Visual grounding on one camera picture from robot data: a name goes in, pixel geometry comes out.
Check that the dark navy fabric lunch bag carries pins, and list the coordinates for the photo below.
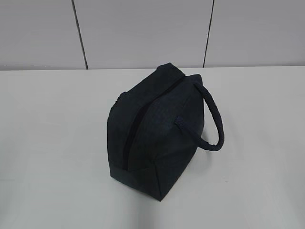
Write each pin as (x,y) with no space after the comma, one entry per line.
(155,128)

